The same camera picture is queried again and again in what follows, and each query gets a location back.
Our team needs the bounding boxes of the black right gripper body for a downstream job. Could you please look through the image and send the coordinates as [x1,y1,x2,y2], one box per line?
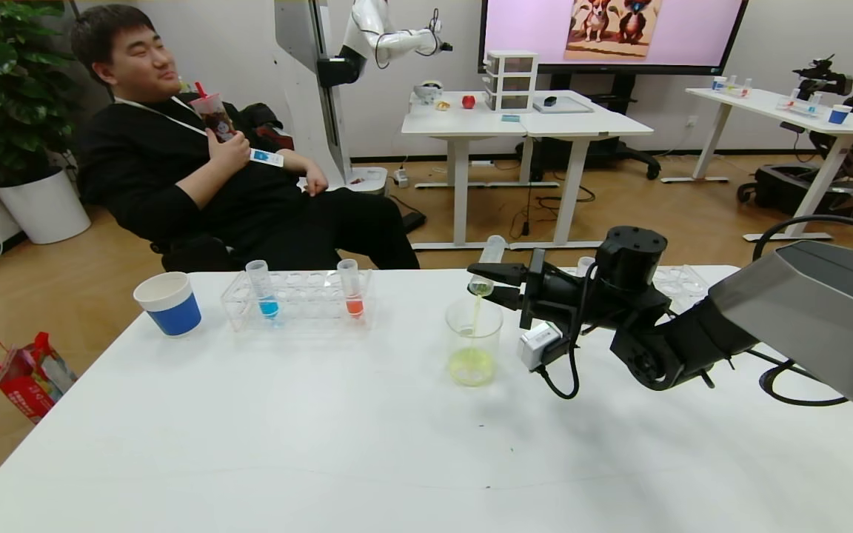
[519,247,585,330]

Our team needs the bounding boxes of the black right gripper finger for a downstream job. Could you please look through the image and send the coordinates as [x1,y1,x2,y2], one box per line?
[486,286,524,312]
[466,262,529,287]

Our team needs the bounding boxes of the yellow pigment test tube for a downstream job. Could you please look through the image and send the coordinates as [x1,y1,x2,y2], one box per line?
[469,235,507,297]

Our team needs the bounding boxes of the blue pigment test tube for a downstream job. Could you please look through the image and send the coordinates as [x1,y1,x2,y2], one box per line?
[245,260,281,321]

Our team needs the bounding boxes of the clear glass beaker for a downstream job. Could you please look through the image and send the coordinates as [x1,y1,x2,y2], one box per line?
[445,296,504,387]

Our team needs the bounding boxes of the clear acrylic test tube rack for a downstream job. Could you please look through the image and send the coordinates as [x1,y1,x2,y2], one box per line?
[551,264,710,304]
[221,269,375,332]

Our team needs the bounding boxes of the white standing desk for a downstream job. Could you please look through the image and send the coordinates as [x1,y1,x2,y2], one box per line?
[401,90,531,251]
[509,90,654,251]

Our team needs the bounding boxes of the black display stand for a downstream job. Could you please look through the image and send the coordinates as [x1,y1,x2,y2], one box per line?
[519,73,662,182]

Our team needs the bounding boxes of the grey tray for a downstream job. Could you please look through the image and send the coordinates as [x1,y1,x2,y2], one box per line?
[532,96,595,115]

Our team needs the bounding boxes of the white drawer organizer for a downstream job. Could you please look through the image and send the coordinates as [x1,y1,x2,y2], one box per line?
[484,50,540,114]

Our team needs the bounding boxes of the black red bag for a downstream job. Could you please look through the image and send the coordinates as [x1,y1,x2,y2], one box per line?
[240,104,295,152]

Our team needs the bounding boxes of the black mobile robot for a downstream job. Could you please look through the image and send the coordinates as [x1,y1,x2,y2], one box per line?
[737,26,853,223]

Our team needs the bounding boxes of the white humanoid robot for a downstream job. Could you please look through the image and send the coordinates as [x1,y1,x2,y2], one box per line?
[274,0,454,197]

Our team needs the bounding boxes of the long white desk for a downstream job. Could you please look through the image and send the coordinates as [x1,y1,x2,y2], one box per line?
[661,87,853,244]

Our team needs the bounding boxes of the plastic drink cup with straw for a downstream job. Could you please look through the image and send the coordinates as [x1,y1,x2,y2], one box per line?
[190,81,237,143]

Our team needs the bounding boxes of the blue white paper cup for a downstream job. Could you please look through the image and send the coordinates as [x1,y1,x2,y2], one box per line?
[133,272,203,338]

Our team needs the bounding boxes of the seated man in black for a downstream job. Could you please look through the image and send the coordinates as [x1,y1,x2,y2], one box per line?
[70,4,421,272]

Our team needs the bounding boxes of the white plant pot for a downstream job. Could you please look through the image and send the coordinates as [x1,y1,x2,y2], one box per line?
[0,167,92,245]

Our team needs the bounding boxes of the red shopping bag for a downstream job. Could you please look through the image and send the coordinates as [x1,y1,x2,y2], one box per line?
[0,332,78,424]

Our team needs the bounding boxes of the green potted plant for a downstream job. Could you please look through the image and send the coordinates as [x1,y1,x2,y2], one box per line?
[0,0,83,187]

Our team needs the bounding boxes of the black floor cables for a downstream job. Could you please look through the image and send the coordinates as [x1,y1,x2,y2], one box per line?
[508,185,598,239]

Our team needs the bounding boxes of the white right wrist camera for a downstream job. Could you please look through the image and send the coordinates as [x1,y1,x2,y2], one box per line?
[518,321,565,372]

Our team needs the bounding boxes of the large wall display screen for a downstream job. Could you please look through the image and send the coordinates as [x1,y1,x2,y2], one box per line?
[478,0,750,76]

